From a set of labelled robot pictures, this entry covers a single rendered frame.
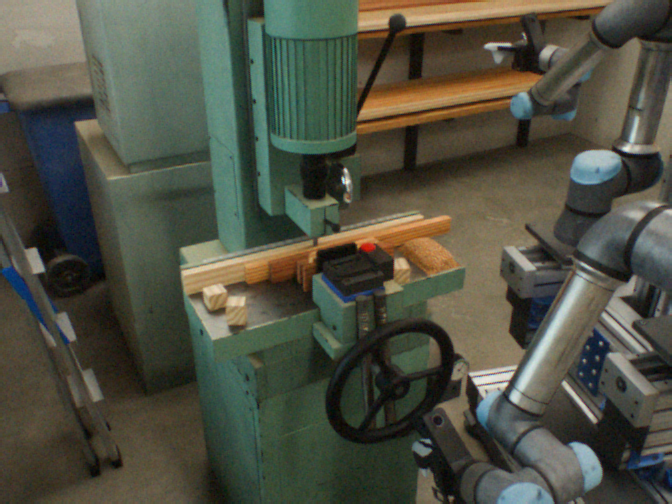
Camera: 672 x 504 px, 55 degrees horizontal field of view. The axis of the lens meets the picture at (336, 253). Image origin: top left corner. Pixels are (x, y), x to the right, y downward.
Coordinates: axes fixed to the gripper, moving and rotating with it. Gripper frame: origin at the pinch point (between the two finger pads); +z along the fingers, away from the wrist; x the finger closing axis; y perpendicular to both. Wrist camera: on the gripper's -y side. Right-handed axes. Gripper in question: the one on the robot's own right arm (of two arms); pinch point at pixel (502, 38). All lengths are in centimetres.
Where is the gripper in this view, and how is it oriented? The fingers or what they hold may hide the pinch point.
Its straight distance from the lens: 222.5
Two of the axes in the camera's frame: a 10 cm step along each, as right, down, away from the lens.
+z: -4.6, -4.3, 7.7
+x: 8.8, -3.4, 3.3
